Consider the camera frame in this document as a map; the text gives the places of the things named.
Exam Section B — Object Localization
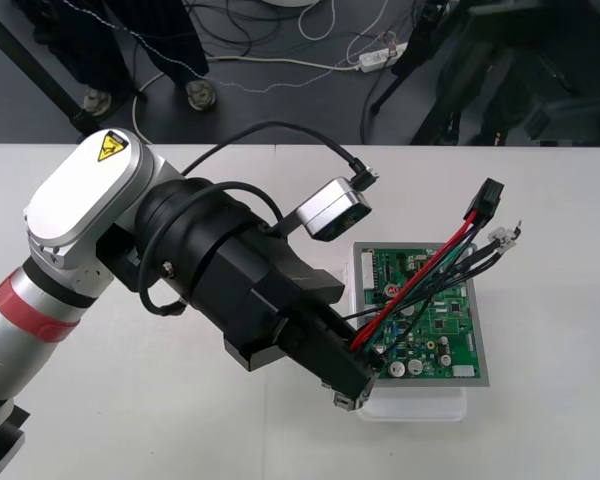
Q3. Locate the green circuit board grey frame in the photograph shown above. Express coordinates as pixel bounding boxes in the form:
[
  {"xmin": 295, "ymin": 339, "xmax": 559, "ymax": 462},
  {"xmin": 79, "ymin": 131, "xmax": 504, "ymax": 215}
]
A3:
[{"xmin": 352, "ymin": 241, "xmax": 491, "ymax": 389}]

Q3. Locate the white power cord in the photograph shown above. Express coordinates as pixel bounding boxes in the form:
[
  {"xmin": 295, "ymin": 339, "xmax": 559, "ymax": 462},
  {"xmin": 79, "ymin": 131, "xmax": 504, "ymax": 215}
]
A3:
[{"xmin": 131, "ymin": 53, "xmax": 364, "ymax": 146}]

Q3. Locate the red black green cable bundle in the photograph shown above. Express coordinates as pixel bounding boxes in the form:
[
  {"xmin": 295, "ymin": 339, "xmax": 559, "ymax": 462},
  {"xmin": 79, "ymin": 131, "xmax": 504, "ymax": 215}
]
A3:
[{"xmin": 347, "ymin": 177, "xmax": 524, "ymax": 364}]

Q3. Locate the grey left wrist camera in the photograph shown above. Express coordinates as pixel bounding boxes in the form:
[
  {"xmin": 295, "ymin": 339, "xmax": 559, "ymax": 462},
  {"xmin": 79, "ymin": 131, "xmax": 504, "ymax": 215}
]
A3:
[{"xmin": 293, "ymin": 177, "xmax": 374, "ymax": 242}]

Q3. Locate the person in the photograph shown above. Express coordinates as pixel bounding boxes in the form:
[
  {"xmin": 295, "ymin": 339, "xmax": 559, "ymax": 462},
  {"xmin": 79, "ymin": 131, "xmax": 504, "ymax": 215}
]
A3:
[{"xmin": 39, "ymin": 0, "xmax": 216, "ymax": 117}]

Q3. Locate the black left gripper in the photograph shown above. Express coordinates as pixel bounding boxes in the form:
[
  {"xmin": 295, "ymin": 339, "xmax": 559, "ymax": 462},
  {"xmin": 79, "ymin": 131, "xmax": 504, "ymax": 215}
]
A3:
[{"xmin": 204, "ymin": 227, "xmax": 379, "ymax": 413}]

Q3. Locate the black tripod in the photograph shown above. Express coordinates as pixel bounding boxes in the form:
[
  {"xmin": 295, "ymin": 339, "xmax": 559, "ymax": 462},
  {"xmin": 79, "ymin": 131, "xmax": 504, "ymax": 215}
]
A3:
[{"xmin": 367, "ymin": 0, "xmax": 511, "ymax": 146}]

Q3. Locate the black left wrist camera cable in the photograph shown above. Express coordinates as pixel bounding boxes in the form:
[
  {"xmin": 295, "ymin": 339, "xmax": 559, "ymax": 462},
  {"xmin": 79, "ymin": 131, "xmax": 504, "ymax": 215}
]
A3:
[{"xmin": 137, "ymin": 121, "xmax": 380, "ymax": 317}]

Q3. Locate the black stand leg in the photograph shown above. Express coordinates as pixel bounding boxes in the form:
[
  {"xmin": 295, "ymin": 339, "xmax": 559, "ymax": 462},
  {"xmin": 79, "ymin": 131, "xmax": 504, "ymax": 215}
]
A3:
[{"xmin": 0, "ymin": 0, "xmax": 99, "ymax": 136}]

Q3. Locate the white power strip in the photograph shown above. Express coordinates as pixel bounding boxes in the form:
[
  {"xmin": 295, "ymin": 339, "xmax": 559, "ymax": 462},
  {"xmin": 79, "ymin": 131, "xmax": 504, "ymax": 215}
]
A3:
[{"xmin": 358, "ymin": 41, "xmax": 410, "ymax": 72}]

